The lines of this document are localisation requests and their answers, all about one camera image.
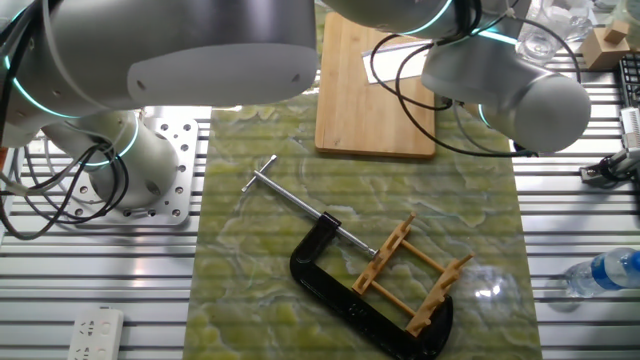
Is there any wooden knife rack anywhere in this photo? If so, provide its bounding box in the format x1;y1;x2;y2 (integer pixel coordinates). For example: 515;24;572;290
351;212;476;338

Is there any bamboo cutting board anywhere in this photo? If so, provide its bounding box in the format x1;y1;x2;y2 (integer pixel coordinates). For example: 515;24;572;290
314;11;437;160

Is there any black C-clamp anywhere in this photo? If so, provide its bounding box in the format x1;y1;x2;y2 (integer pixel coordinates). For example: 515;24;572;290
241;153;455;360

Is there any aluminium robot mounting plate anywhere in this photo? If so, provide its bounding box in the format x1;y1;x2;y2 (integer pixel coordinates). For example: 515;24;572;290
67;107;200;226

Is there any green marble pattern mat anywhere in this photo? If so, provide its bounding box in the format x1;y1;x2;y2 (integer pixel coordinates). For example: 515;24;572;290
182;92;544;360

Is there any white power strip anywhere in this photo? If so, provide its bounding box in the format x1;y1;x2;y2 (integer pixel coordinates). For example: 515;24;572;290
67;307;125;360

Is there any clear glass cup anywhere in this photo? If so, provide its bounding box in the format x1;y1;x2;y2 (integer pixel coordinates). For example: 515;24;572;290
515;0;595;65

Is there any clear water bottle blue label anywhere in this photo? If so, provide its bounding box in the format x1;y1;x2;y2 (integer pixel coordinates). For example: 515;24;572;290
563;247;640;300

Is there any grey handheld tool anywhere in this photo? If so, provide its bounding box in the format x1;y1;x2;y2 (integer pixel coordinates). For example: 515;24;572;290
619;106;640;150

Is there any black keyboard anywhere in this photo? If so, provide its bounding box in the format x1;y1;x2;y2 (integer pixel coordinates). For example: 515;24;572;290
617;53;640;109

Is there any small wooden block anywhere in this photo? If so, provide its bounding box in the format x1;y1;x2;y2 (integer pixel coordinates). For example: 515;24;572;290
603;19;630;45

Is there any black base cable bundle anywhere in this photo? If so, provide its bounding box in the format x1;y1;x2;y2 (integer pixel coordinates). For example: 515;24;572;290
0;142;131;241

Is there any small camera on bracket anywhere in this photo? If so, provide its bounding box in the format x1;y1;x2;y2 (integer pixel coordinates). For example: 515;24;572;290
579;147;640;190

